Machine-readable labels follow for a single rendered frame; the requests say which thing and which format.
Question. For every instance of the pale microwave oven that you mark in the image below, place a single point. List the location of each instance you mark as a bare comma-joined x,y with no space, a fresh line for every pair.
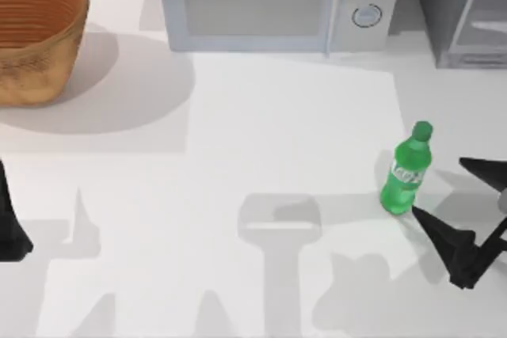
253,1

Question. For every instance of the microwave knob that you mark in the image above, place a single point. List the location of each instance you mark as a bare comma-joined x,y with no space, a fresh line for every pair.
367,16

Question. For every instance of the brown woven basket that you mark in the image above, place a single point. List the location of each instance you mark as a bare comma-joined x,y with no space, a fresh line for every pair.
35,57

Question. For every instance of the grey cabinet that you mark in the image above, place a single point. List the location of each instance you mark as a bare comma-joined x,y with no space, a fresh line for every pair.
439,9

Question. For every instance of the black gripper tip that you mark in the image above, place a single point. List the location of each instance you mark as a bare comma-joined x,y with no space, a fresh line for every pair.
10,231

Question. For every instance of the green bottle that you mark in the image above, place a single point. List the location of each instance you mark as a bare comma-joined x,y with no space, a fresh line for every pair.
406,172

